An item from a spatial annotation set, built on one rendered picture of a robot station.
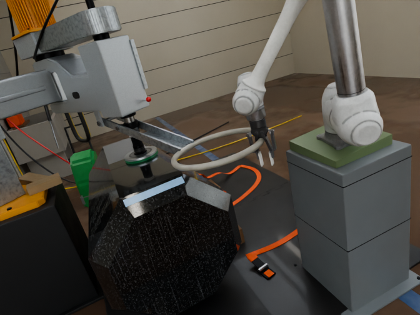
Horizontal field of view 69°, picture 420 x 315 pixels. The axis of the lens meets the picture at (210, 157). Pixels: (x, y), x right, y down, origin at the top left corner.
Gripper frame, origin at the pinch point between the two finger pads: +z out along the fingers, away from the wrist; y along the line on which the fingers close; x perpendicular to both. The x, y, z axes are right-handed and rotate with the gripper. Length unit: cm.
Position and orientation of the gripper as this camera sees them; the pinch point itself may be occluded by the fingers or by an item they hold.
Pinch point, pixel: (266, 159)
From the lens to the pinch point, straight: 149.7
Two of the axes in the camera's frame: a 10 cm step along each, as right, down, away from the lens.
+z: 2.7, 9.1, 3.2
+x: -3.8, 4.1, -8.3
